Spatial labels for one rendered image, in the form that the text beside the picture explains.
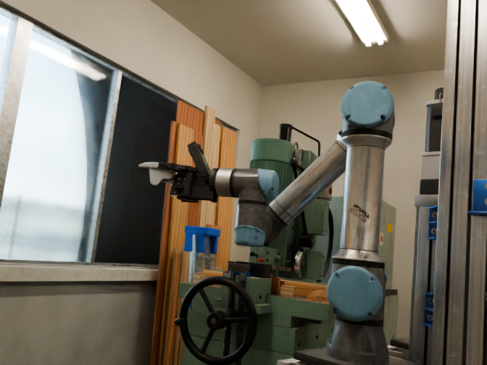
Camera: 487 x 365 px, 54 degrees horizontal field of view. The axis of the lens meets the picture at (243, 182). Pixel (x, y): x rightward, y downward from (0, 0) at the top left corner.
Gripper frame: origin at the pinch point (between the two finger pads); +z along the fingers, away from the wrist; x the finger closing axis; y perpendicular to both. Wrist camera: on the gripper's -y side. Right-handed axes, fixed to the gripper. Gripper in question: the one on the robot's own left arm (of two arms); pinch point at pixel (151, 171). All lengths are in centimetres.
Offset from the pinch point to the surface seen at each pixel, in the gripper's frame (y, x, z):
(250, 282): 23, 51, -16
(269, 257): 10, 76, -15
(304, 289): 21, 75, -30
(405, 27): -174, 194, -58
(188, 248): 1, 143, 53
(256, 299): 28, 52, -19
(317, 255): 5, 89, -32
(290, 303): 27, 60, -29
